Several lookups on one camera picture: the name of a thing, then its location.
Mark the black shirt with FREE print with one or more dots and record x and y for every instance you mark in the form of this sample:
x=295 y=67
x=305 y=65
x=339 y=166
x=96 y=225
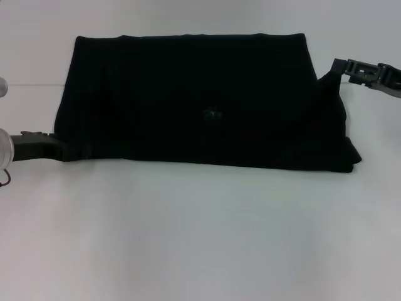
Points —
x=188 y=103

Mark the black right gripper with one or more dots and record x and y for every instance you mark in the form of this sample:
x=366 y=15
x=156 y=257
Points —
x=391 y=80

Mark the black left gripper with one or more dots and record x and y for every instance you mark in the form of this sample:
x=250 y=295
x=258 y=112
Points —
x=34 y=145

